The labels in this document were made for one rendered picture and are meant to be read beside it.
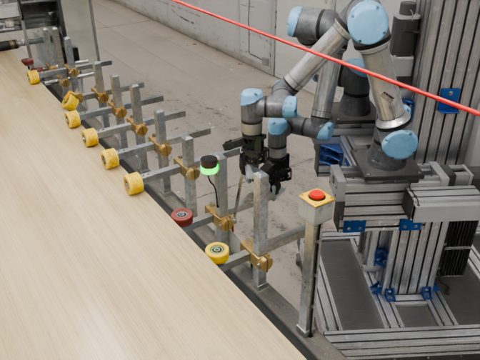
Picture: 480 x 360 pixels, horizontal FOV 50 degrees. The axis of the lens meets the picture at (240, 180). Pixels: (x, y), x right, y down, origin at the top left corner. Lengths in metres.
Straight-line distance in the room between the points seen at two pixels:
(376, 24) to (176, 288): 0.99
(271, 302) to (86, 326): 0.64
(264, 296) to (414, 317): 0.95
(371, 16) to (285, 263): 1.83
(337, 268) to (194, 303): 1.35
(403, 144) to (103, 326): 1.09
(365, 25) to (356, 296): 1.44
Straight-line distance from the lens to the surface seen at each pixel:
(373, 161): 1.98
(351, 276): 2.74
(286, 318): 1.79
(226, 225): 1.94
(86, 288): 1.67
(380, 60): 1.69
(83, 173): 2.27
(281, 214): 3.51
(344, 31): 1.78
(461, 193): 2.08
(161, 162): 2.32
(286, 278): 3.00
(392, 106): 1.75
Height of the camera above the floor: 1.98
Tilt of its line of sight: 31 degrees down
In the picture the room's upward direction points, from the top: straight up
